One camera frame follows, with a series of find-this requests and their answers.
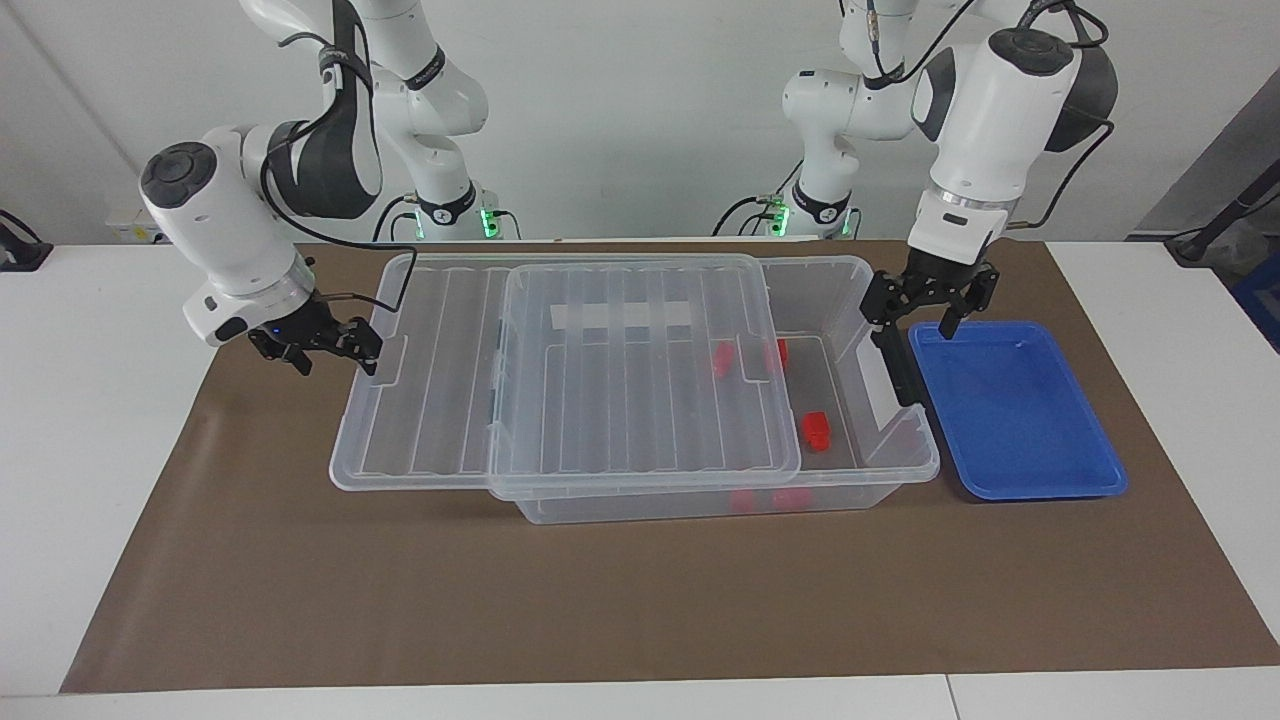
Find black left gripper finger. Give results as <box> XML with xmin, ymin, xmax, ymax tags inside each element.
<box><xmin>862</xmin><ymin>284</ymin><xmax>903</xmax><ymax>349</ymax></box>
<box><xmin>938</xmin><ymin>288</ymin><xmax>979</xmax><ymax>342</ymax></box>

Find clear plastic box lid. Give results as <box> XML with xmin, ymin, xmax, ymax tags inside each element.
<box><xmin>329</xmin><ymin>252</ymin><xmax>802</xmax><ymax>500</ymax></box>

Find black box latch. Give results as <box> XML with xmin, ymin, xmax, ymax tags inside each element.
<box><xmin>872</xmin><ymin>325</ymin><xmax>930</xmax><ymax>409</ymax></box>

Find blue plastic tray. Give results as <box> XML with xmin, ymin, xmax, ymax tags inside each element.
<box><xmin>907</xmin><ymin>320</ymin><xmax>1130</xmax><ymax>502</ymax></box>

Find clear plastic storage box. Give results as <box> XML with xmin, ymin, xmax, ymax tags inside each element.
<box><xmin>488</xmin><ymin>255</ymin><xmax>942</xmax><ymax>527</ymax></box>

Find black stand pole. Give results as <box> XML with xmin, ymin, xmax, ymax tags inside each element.
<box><xmin>1165</xmin><ymin>165</ymin><xmax>1280</xmax><ymax>267</ymax></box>

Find black clamp base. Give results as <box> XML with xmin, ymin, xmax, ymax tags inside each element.
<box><xmin>0</xmin><ymin>208</ymin><xmax>54</xmax><ymax>273</ymax></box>

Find blue crate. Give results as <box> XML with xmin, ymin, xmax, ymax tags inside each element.
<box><xmin>1230</xmin><ymin>248</ymin><xmax>1280</xmax><ymax>353</ymax></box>

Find brown table mat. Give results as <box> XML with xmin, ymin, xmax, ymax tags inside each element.
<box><xmin>60</xmin><ymin>238</ymin><xmax>1280</xmax><ymax>695</ymax></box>

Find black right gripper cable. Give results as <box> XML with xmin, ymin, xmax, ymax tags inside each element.
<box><xmin>259</xmin><ymin>0</ymin><xmax>420</xmax><ymax>313</ymax></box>

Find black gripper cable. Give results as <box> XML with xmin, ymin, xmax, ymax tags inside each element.
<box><xmin>259</xmin><ymin>0</ymin><xmax>420</xmax><ymax>313</ymax></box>
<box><xmin>864</xmin><ymin>0</ymin><xmax>1117</xmax><ymax>233</ymax></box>

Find black right arm base cables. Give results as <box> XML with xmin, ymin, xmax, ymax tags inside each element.
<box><xmin>373</xmin><ymin>190</ymin><xmax>522</xmax><ymax>242</ymax></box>

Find black arm base cables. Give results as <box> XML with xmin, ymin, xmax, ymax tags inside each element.
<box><xmin>373</xmin><ymin>190</ymin><xmax>522</xmax><ymax>242</ymax></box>
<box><xmin>711</xmin><ymin>158</ymin><xmax>863</xmax><ymax>240</ymax></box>

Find black left arm base cables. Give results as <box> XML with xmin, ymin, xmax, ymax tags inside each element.
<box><xmin>711</xmin><ymin>158</ymin><xmax>863</xmax><ymax>240</ymax></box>

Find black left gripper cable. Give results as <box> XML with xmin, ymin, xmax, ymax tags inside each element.
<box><xmin>864</xmin><ymin>0</ymin><xmax>1117</xmax><ymax>233</ymax></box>

